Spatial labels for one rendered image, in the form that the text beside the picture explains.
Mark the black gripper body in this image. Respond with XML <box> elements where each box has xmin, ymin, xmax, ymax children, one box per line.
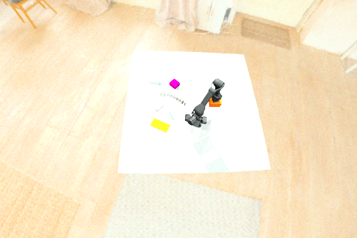
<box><xmin>185</xmin><ymin>114</ymin><xmax>207</xmax><ymax>124</ymax></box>

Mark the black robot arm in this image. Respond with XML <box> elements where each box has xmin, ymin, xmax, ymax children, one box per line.
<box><xmin>187</xmin><ymin>78</ymin><xmax>225</xmax><ymax>128</ymax></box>

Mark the magenta block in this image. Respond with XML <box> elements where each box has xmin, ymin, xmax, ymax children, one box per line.
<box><xmin>170</xmin><ymin>78</ymin><xmax>180</xmax><ymax>89</ymax></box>

